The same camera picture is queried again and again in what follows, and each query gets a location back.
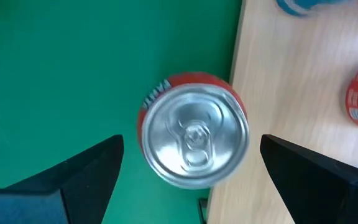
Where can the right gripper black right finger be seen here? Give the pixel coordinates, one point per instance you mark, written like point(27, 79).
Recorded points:
point(322, 193)

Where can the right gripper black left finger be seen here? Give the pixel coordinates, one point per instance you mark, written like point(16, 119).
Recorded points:
point(85, 186)

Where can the blue silver Red Bull can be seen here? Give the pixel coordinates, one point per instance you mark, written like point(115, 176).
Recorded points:
point(303, 3)

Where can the wooden shelf black metal frame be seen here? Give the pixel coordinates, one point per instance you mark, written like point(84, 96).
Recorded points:
point(291, 93)

